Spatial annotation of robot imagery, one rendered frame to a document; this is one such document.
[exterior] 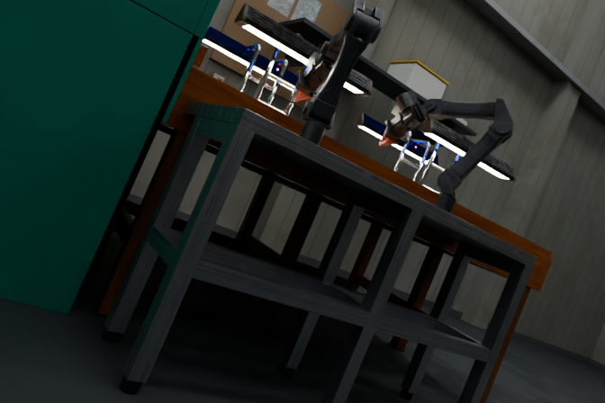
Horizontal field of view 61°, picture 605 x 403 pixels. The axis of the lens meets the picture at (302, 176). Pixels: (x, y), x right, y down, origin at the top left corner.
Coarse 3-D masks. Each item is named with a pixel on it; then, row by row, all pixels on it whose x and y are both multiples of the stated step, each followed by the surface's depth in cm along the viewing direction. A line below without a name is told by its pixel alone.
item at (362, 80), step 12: (240, 12) 185; (252, 12) 185; (240, 24) 187; (252, 24) 183; (264, 24) 186; (276, 24) 190; (276, 36) 188; (288, 36) 192; (288, 48) 191; (300, 48) 193; (312, 48) 198; (348, 84) 205; (360, 84) 207; (372, 84) 212
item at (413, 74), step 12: (396, 60) 454; (408, 60) 440; (396, 72) 449; (408, 72) 436; (420, 72) 437; (432, 72) 442; (408, 84) 432; (420, 84) 439; (432, 84) 445; (444, 84) 453; (432, 96) 448
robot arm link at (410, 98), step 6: (402, 96) 187; (408, 96) 187; (414, 96) 186; (402, 102) 186; (408, 102) 186; (414, 102) 186; (432, 102) 180; (402, 108) 186; (420, 108) 182; (426, 108) 181; (432, 108) 180; (426, 120) 187
